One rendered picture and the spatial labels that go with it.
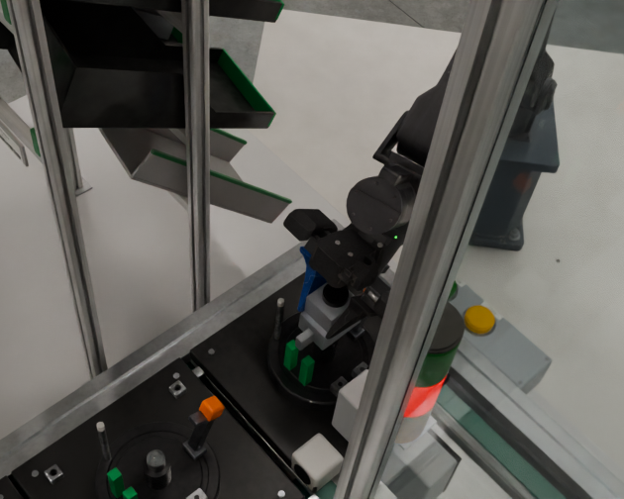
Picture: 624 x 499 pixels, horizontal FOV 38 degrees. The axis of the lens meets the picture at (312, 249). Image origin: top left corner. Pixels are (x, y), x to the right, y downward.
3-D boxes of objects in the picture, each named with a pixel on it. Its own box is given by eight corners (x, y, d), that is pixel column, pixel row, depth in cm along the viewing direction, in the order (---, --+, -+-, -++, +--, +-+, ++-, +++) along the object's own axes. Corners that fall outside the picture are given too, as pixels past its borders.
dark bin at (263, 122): (217, 63, 116) (239, 14, 112) (268, 129, 110) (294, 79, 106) (7, 49, 97) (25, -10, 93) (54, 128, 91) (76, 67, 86)
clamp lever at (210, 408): (195, 436, 105) (215, 393, 101) (206, 449, 104) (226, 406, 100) (171, 449, 103) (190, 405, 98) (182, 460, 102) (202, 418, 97)
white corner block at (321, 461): (316, 445, 111) (319, 430, 108) (342, 471, 109) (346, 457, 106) (287, 467, 109) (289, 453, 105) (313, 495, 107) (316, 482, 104)
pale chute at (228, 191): (226, 162, 133) (246, 140, 131) (271, 224, 126) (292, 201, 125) (83, 107, 109) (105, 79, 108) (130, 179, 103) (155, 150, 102)
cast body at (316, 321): (336, 298, 111) (343, 265, 105) (361, 322, 109) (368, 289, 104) (284, 336, 107) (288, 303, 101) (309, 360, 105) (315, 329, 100)
